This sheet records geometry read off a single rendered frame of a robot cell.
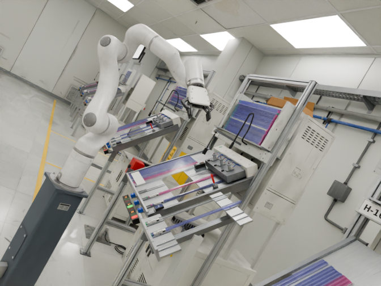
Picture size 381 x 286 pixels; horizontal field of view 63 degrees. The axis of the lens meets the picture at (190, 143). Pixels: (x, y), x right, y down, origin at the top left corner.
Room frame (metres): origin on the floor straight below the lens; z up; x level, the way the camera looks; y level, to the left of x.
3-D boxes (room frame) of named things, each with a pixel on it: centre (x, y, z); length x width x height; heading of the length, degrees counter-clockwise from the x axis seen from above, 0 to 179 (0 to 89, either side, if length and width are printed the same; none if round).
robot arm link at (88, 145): (1.63, 0.45, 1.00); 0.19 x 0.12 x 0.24; 166
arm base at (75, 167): (1.60, 0.45, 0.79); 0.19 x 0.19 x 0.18
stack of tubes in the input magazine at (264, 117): (2.24, -0.33, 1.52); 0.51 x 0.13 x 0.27; 26
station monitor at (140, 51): (6.49, 1.80, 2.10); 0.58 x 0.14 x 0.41; 26
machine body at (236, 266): (2.35, -0.41, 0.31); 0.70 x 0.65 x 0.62; 26
